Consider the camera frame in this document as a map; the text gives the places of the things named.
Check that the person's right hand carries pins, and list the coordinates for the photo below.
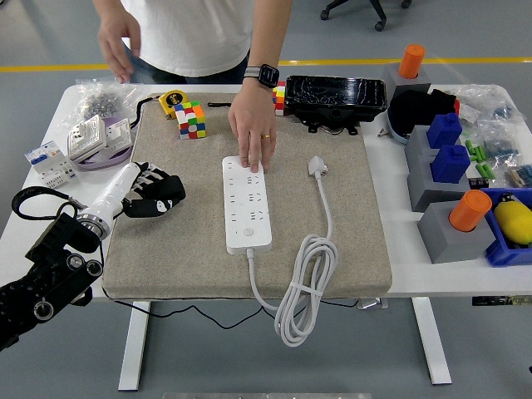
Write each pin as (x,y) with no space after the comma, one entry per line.
(118,41)

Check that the person's left hand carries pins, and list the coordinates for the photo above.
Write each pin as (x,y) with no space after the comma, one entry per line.
(253,120)

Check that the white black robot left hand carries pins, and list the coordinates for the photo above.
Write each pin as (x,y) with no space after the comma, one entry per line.
(118,187)

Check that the black plug adapter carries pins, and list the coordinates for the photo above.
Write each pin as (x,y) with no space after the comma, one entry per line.
(145,207)

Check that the white power strip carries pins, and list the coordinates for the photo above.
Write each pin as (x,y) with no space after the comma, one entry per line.
(247,212)

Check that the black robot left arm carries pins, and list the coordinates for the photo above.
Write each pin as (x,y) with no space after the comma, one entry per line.
(45,266)

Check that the person's right forearm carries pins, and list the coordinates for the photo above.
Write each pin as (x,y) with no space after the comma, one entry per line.
(107,6)

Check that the person's left forearm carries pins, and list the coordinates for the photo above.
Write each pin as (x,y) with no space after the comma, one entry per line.
(270,37)

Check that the purple tape roll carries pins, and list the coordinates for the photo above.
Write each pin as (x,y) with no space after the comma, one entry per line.
(106,162)

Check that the colourful puzzle cube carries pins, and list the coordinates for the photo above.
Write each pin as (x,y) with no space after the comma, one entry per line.
(280,104)
(190,120)

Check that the black wrist watch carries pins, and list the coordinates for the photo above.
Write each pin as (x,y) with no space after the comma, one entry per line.
(268,75)

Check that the clear bag of metal nuts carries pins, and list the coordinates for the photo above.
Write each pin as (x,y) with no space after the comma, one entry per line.
(101,104)

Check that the dark strip under table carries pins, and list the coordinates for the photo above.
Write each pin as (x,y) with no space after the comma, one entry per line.
(498,301)

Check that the white circuit breaker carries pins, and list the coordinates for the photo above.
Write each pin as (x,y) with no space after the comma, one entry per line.
(47,160)

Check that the glossy black device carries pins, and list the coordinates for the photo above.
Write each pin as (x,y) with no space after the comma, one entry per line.
(336,95)

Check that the grey-brown mat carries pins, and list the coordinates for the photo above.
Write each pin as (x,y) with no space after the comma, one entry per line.
(187,257)

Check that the white table leg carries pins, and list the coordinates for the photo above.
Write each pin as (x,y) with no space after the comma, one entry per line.
(135,345)
(432,345)

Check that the blue plastic bin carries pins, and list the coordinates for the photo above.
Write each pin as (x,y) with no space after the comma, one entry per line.
(498,253)

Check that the small metal clip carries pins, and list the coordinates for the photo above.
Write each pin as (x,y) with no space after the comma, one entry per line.
(382,133)

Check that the light blue round container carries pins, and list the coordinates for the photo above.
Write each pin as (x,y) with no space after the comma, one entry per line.
(397,133)

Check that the grey block holder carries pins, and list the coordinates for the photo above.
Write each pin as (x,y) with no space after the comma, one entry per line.
(432,193)
(440,245)
(417,145)
(390,77)

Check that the yellow toy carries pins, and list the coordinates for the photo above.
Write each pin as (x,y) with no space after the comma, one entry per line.
(515,220)

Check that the black cloth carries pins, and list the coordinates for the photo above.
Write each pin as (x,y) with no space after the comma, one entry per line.
(415,110)

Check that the black office chair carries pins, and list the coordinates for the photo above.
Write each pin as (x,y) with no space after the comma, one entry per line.
(376,10)

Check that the orange cylinder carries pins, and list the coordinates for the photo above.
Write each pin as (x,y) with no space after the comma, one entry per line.
(469,210)
(411,60)

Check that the blue block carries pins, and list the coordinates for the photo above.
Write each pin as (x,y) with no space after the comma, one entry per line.
(444,131)
(451,164)

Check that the small black module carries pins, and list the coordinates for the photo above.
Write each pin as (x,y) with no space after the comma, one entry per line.
(480,183)

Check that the clear bag of small parts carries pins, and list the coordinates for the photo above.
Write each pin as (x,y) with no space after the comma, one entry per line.
(519,176)

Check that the green peg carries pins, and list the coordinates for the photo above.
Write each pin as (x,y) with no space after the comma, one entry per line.
(482,153)
(476,154)
(481,170)
(491,172)
(469,147)

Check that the clear bag of blue parts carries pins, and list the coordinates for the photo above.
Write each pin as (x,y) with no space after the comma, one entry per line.
(500,145)

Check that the clear plastic bag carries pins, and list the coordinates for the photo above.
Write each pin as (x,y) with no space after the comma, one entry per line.
(486,101)

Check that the white wall socket panel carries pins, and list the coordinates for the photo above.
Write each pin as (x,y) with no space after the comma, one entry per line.
(120,132)
(87,139)

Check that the metal bracket under table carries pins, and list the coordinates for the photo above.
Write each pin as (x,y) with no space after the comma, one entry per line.
(372,303)

